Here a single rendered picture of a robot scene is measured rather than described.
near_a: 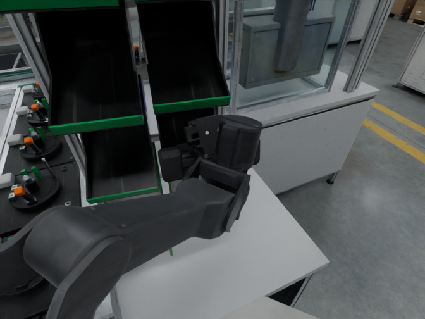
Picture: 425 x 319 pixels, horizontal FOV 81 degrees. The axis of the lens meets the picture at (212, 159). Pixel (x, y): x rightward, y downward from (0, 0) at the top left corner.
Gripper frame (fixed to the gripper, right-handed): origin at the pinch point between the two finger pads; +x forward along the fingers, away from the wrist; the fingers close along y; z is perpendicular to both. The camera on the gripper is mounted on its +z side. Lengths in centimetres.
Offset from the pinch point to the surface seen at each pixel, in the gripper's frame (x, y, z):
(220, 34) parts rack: 6.6, -6.4, 19.8
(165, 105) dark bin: -4.7, 6.7, 10.6
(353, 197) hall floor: 86, -135, -109
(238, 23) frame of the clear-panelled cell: 67, -32, 22
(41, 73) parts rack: 3.1, 25.1, 16.6
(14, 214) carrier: 25, 53, -22
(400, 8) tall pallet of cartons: 557, -654, 28
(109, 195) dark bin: -3.0, 19.6, -5.2
